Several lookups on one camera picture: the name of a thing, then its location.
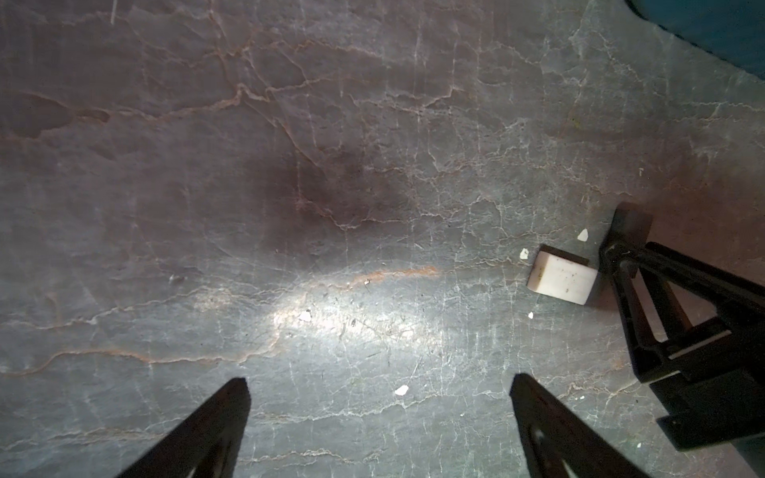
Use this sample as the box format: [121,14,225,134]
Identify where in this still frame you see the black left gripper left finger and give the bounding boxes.
[120,378,251,477]

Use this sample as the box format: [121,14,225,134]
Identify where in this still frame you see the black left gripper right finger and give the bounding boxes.
[509,374,647,477]

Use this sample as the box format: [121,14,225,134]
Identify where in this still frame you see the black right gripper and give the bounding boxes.
[599,202,764,477]

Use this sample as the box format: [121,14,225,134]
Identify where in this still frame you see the white eraser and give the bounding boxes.
[527,245,599,306]

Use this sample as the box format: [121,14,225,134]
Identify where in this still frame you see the teal plastic storage box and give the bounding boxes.
[626,0,764,79]

